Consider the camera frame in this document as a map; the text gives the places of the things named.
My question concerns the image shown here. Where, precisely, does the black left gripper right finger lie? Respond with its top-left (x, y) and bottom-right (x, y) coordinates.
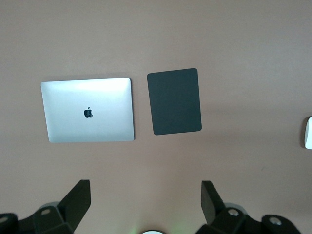
top-left (196, 180), bottom-right (302, 234)

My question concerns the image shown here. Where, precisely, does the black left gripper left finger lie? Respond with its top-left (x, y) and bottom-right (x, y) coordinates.
top-left (0, 179), bottom-right (92, 234)

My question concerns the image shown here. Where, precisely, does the white computer mouse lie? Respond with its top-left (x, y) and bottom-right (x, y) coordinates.
top-left (302, 116), bottom-right (312, 150)

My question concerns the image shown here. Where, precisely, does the black mouse pad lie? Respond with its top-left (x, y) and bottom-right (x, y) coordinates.
top-left (146, 68), bottom-right (203, 136)

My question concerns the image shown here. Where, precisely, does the silver laptop with apple logo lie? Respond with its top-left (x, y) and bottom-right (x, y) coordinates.
top-left (40, 78), bottom-right (135, 143)

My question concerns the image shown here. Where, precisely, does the brown table cover mat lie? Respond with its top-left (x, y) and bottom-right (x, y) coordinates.
top-left (0, 0), bottom-right (312, 234)

